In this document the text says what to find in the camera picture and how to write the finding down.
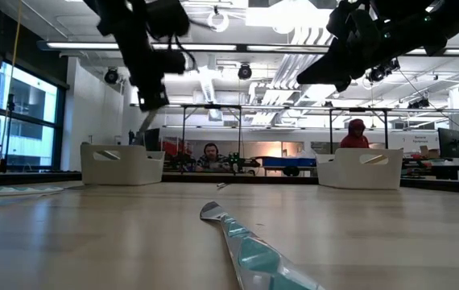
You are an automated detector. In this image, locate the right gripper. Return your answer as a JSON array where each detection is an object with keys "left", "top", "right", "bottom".
[{"left": 296, "top": 2, "right": 391, "bottom": 93}]

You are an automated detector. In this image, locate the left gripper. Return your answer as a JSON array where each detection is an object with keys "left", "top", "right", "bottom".
[{"left": 114, "top": 35, "right": 186, "bottom": 113}]

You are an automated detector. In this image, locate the teal packet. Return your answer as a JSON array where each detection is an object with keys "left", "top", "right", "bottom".
[{"left": 0, "top": 184, "right": 65, "bottom": 197}]

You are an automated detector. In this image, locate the black computer monitor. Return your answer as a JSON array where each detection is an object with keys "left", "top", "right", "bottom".
[
  {"left": 437, "top": 127, "right": 459, "bottom": 160},
  {"left": 132, "top": 127, "right": 161, "bottom": 152}
]

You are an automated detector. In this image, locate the black ceiling spotlight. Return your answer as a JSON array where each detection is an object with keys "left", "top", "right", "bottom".
[
  {"left": 104, "top": 67, "right": 120, "bottom": 85},
  {"left": 237, "top": 63, "right": 254, "bottom": 81}
]

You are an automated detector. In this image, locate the person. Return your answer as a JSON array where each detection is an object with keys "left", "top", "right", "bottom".
[
  {"left": 339, "top": 118, "right": 371, "bottom": 150},
  {"left": 194, "top": 142, "right": 232, "bottom": 173}
]

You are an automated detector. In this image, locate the white plastic bin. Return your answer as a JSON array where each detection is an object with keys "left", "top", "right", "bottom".
[
  {"left": 79, "top": 141, "right": 166, "bottom": 187},
  {"left": 316, "top": 147, "right": 404, "bottom": 191}
]

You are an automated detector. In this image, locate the long ceiling light track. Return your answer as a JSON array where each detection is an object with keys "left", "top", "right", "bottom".
[{"left": 38, "top": 39, "right": 459, "bottom": 57}]

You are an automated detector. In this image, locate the blue topped table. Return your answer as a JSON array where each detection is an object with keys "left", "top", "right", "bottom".
[{"left": 253, "top": 155, "right": 318, "bottom": 177}]

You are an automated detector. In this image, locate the large black framed window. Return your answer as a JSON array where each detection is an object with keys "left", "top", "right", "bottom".
[{"left": 0, "top": 60, "right": 69, "bottom": 172}]

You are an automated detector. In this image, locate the cluttered black desk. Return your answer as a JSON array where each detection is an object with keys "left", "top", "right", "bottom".
[{"left": 400, "top": 156, "right": 459, "bottom": 182}]

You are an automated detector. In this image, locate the black metal frame stand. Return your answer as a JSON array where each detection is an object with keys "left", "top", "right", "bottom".
[
  {"left": 180, "top": 103, "right": 243, "bottom": 175},
  {"left": 328, "top": 106, "right": 391, "bottom": 156}
]

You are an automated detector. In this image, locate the black overhead camera cluster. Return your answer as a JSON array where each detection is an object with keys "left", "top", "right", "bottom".
[{"left": 365, "top": 58, "right": 402, "bottom": 85}]

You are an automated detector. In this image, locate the white ceiling duct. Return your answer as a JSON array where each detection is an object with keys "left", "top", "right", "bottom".
[{"left": 191, "top": 52, "right": 221, "bottom": 122}]

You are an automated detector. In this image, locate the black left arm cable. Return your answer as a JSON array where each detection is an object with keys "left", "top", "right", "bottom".
[{"left": 167, "top": 35, "right": 199, "bottom": 73}]

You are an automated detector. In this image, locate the white ceiling ring fixture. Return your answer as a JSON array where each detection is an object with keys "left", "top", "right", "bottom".
[{"left": 206, "top": 10, "right": 231, "bottom": 34}]

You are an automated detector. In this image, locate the black table frame rail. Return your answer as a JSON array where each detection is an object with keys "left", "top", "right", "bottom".
[{"left": 0, "top": 171, "right": 459, "bottom": 195}]

